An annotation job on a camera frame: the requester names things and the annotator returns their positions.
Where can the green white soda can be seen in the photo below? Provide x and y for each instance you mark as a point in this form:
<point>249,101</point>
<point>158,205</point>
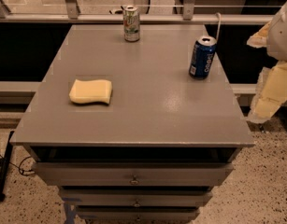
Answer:
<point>131,23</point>

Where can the black floor bar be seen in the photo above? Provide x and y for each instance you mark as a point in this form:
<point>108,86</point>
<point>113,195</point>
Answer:
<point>4,163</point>

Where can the middle grey drawer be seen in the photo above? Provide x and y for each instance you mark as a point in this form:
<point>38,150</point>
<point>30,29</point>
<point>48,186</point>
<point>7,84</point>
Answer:
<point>136,197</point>

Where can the top grey drawer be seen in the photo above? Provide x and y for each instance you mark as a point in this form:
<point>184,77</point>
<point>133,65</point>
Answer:
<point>132,174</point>

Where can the grey drawer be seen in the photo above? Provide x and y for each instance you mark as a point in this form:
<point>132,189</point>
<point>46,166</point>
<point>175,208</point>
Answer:
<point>136,197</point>
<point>132,174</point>
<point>136,214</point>

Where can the yellow sponge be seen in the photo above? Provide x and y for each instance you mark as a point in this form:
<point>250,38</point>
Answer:
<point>91,91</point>

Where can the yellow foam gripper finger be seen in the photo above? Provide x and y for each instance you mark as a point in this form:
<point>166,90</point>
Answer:
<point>271,93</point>

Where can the bottom grey drawer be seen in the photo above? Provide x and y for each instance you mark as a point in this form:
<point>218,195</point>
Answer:
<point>136,214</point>

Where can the blue soda can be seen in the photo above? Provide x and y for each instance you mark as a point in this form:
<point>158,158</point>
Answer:
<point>202,57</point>

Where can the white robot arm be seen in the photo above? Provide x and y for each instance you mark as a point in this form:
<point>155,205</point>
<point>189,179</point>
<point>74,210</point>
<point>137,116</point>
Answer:
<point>273,36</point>

